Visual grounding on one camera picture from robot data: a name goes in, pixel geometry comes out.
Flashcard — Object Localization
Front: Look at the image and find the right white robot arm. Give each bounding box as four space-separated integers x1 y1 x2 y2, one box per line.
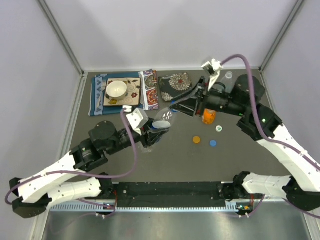
170 74 320 212

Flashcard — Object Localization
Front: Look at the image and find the green label water bottle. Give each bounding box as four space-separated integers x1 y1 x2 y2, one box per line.
217 71 235 94

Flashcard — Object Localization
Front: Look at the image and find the aluminium corner post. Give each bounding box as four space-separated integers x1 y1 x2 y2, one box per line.
259 0 306 73
36 0 84 76

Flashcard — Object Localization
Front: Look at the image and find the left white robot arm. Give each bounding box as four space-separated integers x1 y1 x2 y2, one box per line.
5 118 171 219

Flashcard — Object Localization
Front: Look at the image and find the beige floral square plate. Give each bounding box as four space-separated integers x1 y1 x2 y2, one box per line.
103 77 141 107

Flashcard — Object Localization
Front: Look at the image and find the orange bottle cap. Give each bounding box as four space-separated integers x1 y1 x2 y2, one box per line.
192 136 201 144

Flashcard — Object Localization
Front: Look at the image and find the blue patterned placemat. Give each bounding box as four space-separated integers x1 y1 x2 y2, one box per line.
88 69 159 117

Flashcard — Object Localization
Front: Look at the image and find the aluminium slotted rail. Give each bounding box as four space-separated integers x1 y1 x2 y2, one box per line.
49 181 313 213

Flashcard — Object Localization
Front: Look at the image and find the orange juice bottle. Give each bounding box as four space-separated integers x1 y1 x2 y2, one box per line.
202 108 216 125

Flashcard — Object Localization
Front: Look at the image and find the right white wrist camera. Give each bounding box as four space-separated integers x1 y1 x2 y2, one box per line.
201 58 223 91

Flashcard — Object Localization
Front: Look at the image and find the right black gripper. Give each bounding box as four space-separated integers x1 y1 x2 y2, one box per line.
169 77 247 119

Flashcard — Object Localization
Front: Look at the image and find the silver fork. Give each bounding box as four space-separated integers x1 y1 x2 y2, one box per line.
96 80 107 112

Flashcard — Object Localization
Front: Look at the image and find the cream ceramic bowl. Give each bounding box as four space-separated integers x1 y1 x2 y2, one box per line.
105 81 128 100

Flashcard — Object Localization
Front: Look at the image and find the blue bottle cap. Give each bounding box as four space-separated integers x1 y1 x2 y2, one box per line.
209 140 217 147

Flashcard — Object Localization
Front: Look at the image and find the left aluminium corner post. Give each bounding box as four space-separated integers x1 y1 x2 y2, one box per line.
36 0 84 76

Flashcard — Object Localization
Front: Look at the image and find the white green bottle cap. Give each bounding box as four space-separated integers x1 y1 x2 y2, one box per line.
215 125 223 133

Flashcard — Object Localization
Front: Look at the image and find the red-blue label water bottle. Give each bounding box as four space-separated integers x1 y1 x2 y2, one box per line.
152 100 178 129

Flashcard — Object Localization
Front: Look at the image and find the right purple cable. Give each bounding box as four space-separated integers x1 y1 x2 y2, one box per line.
221 54 320 218

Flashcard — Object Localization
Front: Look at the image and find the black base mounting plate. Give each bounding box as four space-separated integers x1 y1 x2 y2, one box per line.
114 182 238 208

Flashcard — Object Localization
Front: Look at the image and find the right aluminium corner post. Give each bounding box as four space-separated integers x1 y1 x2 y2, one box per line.
259 0 306 73

